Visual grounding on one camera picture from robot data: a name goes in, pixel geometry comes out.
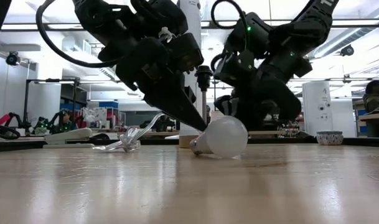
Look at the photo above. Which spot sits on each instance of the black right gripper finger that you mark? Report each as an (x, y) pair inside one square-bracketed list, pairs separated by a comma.
[(243, 107), (222, 105)]

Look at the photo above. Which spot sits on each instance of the patterned ceramic bowl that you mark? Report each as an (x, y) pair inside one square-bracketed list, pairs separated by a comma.
[(330, 138)]

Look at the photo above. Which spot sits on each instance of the black metal frame stand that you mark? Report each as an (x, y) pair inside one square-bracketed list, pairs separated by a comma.
[(26, 105)]

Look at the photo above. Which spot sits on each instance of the black and white column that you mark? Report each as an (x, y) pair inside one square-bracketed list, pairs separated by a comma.
[(192, 15)]

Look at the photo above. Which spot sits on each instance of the black table edge rail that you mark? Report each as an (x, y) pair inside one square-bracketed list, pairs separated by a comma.
[(15, 146)]

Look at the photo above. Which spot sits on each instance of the white frosted lightbulb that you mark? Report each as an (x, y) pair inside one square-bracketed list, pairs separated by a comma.
[(223, 137)]

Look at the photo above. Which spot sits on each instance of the blue storage bin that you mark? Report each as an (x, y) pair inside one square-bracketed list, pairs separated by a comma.
[(362, 112), (108, 104), (363, 129)]

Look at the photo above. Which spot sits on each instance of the wooden workbench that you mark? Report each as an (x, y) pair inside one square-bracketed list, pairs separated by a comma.
[(376, 117)]

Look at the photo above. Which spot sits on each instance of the person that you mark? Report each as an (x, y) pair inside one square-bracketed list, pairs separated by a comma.
[(374, 93), (64, 119)]

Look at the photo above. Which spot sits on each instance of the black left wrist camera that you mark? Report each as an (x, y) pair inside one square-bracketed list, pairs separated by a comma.
[(189, 53)]

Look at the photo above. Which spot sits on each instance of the white stapler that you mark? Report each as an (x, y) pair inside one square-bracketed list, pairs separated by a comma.
[(68, 135)]

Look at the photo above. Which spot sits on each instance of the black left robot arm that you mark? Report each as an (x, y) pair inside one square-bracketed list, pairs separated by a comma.
[(96, 18)]

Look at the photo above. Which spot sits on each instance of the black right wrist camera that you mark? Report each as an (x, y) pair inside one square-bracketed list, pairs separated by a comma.
[(236, 67)]

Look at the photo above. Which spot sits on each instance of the black ceiling spotlight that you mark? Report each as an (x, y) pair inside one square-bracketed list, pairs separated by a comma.
[(12, 59), (348, 50)]

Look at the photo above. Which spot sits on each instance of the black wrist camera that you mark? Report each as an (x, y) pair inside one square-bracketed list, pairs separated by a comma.
[(236, 67), (189, 53)]

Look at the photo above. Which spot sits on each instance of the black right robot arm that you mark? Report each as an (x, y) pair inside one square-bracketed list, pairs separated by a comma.
[(301, 34)]

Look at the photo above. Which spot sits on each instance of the white pillar with signs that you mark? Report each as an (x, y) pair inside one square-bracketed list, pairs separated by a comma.
[(316, 109)]

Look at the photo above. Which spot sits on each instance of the dark storage shelf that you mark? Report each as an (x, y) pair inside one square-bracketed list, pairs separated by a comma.
[(74, 96)]

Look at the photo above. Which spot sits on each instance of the lamp stand with wooden base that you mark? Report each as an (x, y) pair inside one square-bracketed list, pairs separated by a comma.
[(203, 77)]

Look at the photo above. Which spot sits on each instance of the black background robot arm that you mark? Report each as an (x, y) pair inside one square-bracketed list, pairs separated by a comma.
[(43, 122), (22, 124)]

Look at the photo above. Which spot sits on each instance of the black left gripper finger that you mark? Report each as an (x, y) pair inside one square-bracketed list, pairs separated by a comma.
[(191, 95), (173, 99)]

